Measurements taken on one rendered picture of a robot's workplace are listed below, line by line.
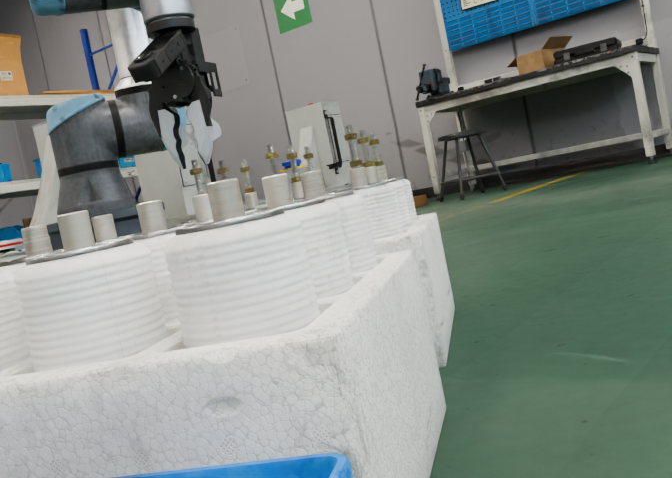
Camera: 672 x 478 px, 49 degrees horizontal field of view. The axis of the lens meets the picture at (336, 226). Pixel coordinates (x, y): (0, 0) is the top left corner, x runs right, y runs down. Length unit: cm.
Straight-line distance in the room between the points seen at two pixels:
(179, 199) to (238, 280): 327
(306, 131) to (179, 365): 435
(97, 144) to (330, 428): 113
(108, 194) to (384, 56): 541
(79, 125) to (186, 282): 104
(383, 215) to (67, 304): 58
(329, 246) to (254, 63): 705
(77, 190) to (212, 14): 660
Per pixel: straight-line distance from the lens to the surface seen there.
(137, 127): 152
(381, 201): 102
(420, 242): 98
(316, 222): 59
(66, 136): 151
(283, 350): 44
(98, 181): 149
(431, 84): 557
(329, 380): 44
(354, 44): 691
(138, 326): 54
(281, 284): 48
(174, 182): 374
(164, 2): 113
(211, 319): 48
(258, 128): 761
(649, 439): 71
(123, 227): 148
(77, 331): 53
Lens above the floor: 26
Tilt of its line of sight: 3 degrees down
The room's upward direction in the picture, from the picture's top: 11 degrees counter-clockwise
